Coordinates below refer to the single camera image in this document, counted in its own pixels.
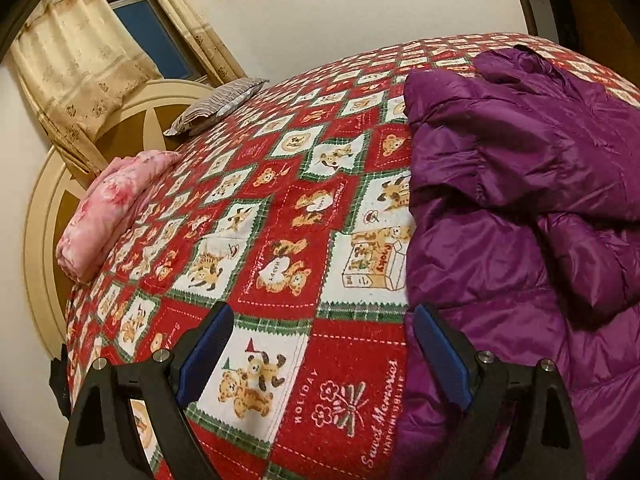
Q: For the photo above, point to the red patchwork bedspread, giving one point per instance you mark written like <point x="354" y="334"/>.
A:
<point x="294" y="211"/>

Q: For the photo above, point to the grey striped pillow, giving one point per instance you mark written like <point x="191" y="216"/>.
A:
<point x="208" y="111"/>

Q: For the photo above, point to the beige curtain left panel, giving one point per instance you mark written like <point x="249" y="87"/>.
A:
<point x="77" y="63"/>

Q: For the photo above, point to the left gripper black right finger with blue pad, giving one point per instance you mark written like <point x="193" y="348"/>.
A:
<point x="529" y="403"/>

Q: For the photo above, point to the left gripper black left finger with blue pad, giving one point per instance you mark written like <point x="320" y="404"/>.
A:
<point x="102" y="440"/>

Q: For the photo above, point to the beige curtain panel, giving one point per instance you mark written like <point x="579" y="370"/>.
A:
<point x="218" y="62"/>
<point x="77" y="63"/>

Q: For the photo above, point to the pink folded blanket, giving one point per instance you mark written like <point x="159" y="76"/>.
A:
<point x="107" y="210"/>

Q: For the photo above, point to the window with blue pane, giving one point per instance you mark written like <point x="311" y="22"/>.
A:
<point x="150" y="26"/>

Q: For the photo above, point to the cream wooden headboard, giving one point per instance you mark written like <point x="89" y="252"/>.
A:
<point x="137" y="126"/>

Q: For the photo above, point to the beige curtain right panel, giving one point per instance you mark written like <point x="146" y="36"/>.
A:
<point x="218" y="62"/>

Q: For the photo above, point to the purple down jacket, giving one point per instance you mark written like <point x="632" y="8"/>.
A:
<point x="524" y="192"/>

